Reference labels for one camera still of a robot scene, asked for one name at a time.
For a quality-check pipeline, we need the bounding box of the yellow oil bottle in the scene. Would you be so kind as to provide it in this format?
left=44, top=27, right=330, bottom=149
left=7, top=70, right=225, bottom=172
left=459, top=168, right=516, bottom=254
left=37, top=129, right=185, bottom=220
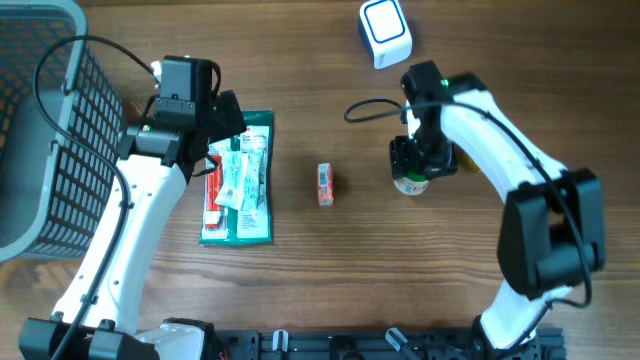
left=457, top=152, right=482, bottom=173

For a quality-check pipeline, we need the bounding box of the green white gloves package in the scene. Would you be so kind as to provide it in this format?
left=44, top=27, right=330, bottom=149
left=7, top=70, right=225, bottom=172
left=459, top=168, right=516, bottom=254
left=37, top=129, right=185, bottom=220
left=199, top=110, right=274, bottom=246

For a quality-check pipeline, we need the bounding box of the green lid jar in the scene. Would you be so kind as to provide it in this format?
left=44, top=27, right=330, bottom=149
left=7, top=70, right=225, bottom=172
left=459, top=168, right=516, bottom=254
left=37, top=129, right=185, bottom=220
left=394, top=172, right=430, bottom=196

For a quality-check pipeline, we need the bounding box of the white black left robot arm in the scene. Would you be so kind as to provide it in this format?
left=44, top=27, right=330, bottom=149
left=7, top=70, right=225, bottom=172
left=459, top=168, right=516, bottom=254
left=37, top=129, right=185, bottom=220
left=18, top=56, right=246, bottom=359

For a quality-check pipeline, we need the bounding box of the white barcode scanner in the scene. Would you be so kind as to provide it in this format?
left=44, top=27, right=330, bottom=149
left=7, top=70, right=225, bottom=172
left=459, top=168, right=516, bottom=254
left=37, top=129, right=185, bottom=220
left=358, top=0, right=413, bottom=70

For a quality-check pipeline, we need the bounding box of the black right camera cable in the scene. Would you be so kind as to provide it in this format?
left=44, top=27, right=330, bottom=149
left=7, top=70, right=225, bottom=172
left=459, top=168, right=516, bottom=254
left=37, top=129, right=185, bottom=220
left=343, top=98, right=594, bottom=309

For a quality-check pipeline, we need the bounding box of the grey plastic mesh basket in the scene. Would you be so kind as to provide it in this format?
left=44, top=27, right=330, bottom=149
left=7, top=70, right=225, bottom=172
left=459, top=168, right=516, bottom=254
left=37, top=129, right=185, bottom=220
left=1, top=1, right=124, bottom=261

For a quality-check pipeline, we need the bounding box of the mint green sachet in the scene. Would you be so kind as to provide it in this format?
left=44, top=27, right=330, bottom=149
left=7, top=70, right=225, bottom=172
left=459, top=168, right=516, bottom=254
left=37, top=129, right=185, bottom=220
left=215, top=151, right=264, bottom=211

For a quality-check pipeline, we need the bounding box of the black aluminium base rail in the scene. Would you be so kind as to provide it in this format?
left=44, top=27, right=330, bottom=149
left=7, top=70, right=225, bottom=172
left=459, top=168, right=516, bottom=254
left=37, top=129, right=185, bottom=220
left=164, top=319, right=567, bottom=360

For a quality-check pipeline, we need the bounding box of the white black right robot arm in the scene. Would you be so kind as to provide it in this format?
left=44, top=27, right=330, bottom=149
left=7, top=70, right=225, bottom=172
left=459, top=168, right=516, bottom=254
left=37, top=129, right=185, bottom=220
left=389, top=61, right=606, bottom=358

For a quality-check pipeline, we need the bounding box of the red coffee stick sachet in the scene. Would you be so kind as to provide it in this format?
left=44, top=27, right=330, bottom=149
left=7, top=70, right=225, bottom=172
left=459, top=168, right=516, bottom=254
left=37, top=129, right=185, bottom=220
left=204, top=147, right=223, bottom=230

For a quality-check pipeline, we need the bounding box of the small orange box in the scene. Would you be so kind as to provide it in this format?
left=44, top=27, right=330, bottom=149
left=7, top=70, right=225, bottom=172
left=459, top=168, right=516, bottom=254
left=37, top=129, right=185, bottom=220
left=317, top=163, right=334, bottom=207

